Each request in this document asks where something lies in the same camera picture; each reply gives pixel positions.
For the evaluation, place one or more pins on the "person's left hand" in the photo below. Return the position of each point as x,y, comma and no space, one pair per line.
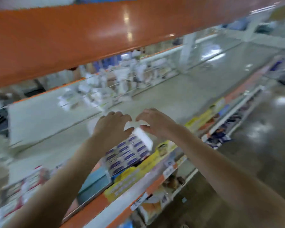
113,128

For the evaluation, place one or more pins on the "person's right hand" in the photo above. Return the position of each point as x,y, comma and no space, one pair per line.
156,122

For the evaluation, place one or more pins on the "blue white eraser box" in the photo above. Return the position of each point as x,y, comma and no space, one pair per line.
128,152

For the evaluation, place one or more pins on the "box of pink-blue erasers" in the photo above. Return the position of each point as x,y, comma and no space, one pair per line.
92,185

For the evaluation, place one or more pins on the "red eraser display box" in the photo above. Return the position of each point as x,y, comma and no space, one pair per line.
19,194

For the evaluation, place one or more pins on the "person's left forearm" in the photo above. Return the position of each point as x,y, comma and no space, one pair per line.
52,187

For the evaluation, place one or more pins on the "person's right forearm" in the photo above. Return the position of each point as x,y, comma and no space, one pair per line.
237,178

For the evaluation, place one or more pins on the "snack packets on lower shelf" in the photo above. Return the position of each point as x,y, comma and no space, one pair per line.
137,173

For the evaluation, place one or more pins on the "white orange metal shelf unit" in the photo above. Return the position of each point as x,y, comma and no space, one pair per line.
85,35

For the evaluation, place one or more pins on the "pile of white packets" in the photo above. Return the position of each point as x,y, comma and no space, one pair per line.
114,85

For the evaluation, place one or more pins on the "yellow price label strip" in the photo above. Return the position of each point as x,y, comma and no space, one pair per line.
204,118

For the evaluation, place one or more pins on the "row of blue bottles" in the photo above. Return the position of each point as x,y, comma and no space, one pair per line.
111,61

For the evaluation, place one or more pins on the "blue paper scrap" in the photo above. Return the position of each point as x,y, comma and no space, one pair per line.
184,200

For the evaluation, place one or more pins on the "orange snack packet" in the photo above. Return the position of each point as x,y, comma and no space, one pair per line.
154,206

